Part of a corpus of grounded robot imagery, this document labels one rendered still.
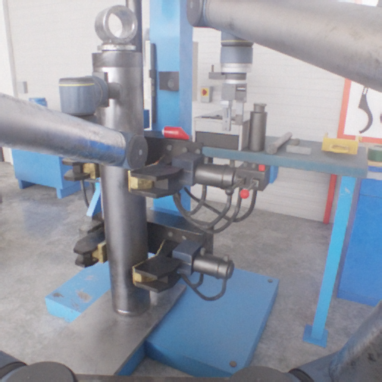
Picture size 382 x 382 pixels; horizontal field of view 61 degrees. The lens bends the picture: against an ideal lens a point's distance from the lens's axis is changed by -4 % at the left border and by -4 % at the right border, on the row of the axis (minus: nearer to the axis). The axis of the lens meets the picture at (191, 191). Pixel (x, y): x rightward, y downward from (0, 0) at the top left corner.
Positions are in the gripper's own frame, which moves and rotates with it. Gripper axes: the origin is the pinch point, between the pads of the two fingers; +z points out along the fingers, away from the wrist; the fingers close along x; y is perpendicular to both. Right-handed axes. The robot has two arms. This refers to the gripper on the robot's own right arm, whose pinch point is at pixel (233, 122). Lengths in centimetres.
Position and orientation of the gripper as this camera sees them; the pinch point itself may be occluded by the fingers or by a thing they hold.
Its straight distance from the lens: 119.6
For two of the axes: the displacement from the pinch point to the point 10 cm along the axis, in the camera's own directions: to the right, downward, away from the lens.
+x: 4.3, -3.1, 8.5
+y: 9.0, 1.6, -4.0
